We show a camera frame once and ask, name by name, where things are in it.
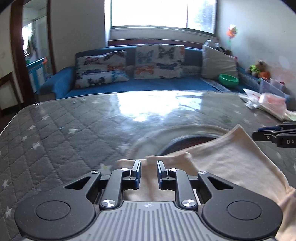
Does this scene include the cream long-sleeve garment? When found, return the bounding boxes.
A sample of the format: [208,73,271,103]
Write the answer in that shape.
[116,125,295,240]

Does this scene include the yellow floral clothes in bag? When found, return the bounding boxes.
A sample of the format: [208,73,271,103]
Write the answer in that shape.
[283,110,296,121]

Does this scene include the pink clothes in plastic bag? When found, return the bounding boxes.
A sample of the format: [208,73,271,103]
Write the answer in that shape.
[239,89,287,121]

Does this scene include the round black induction cooktop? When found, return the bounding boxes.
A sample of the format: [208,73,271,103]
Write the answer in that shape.
[156,134,220,156]

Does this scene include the clear plastic storage box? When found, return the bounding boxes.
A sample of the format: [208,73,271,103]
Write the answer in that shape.
[259,78,290,99]

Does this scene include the orange plush toy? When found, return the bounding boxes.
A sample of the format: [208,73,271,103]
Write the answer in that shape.
[258,71,271,81]

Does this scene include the teddy bear green vest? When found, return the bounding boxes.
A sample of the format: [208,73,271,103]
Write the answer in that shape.
[245,60,266,78]

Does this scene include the green plastic bowl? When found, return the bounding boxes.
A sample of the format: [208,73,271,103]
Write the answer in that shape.
[218,74,239,88]

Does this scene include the grey quilted star table cover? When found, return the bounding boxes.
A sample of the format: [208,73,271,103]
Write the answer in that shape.
[1,91,283,240]

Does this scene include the grey plain cushion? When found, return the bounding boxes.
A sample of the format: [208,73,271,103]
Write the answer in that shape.
[201,45,238,80]

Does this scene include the blue sofa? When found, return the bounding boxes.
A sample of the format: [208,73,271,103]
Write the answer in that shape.
[37,44,259,101]

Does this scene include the left butterfly cushion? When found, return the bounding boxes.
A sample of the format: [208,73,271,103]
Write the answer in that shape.
[74,51,130,89]

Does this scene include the butterfly cushion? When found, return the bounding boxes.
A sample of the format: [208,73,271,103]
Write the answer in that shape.
[134,44,185,79]
[74,51,130,89]

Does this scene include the colourful pinwheel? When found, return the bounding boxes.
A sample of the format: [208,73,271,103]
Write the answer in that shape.
[227,24,237,44]

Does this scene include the right butterfly cushion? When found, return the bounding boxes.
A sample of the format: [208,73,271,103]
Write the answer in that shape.
[134,44,185,79]

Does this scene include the black white plush toy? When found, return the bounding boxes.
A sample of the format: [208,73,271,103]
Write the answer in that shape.
[204,40,232,55]

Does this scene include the blue white cabinet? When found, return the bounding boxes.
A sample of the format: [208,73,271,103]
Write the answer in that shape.
[27,57,52,93]

